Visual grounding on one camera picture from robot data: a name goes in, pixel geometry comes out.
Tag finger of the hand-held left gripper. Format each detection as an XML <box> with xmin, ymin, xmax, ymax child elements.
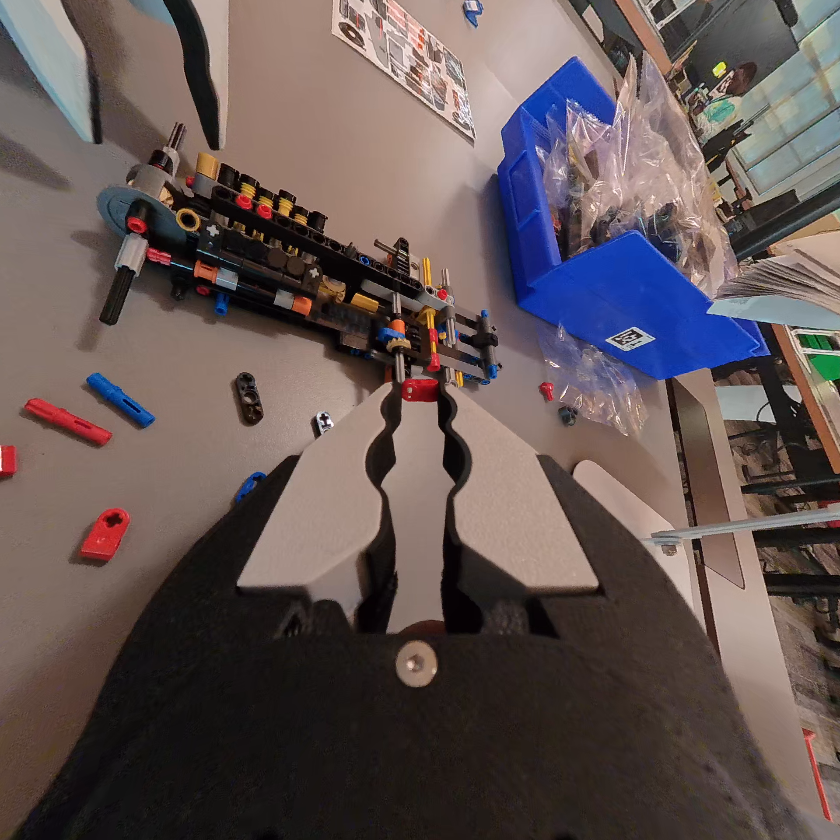
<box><xmin>0</xmin><ymin>0</ymin><xmax>104</xmax><ymax>145</ymax></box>
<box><xmin>161</xmin><ymin>0</ymin><xmax>230</xmax><ymax>151</ymax></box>

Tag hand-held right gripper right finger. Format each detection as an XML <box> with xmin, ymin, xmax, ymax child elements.
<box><xmin>435</xmin><ymin>382</ymin><xmax>600</xmax><ymax>634</ymax></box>

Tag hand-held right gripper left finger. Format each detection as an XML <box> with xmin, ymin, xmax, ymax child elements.
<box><xmin>236</xmin><ymin>382</ymin><xmax>403</xmax><ymax>631</ymax></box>

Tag lego technic car chassis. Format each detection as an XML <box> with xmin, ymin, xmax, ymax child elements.
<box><xmin>97</xmin><ymin>121</ymin><xmax>501</xmax><ymax>389</ymax></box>

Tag small black lego liftarm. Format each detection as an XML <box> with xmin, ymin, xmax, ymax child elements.
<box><xmin>233</xmin><ymin>373</ymin><xmax>266</xmax><ymax>424</ymax></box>

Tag red lego liftarm connector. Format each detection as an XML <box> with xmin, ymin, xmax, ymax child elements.
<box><xmin>80</xmin><ymin>507</ymin><xmax>131</xmax><ymax>560</ymax></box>

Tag lego sticker sheet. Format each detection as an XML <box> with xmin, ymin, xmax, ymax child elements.
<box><xmin>331</xmin><ymin>0</ymin><xmax>476</xmax><ymax>143</ymax></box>

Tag blue lego axle pin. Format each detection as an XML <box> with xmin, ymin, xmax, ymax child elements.
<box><xmin>87</xmin><ymin>373</ymin><xmax>156</xmax><ymax>428</ymax></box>

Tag red lego axle pin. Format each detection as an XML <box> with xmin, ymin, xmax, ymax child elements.
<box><xmin>24</xmin><ymin>398</ymin><xmax>112</xmax><ymax>447</ymax></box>

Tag clear bags of lego parts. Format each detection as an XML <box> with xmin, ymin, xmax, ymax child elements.
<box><xmin>545</xmin><ymin>51</ymin><xmax>739</xmax><ymax>299</ymax></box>

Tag clear empty plastic bag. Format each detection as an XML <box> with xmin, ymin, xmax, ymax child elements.
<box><xmin>535</xmin><ymin>322</ymin><xmax>647</xmax><ymax>437</ymax></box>

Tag pale metal bar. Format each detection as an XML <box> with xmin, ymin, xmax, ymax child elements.
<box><xmin>650</xmin><ymin>508</ymin><xmax>840</xmax><ymax>547</ymax></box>

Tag blue plastic bin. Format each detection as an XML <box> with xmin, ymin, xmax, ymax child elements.
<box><xmin>497</xmin><ymin>56</ymin><xmax>772</xmax><ymax>382</ymax></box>

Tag green plastic crate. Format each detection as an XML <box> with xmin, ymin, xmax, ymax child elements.
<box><xmin>791</xmin><ymin>330</ymin><xmax>840</xmax><ymax>382</ymax></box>

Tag stack of instruction booklets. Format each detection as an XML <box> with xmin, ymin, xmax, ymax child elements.
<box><xmin>709</xmin><ymin>236</ymin><xmax>840</xmax><ymax>324</ymax></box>

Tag red bar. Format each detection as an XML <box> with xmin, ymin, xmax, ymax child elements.
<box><xmin>802</xmin><ymin>727</ymin><xmax>832</xmax><ymax>821</ymax></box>

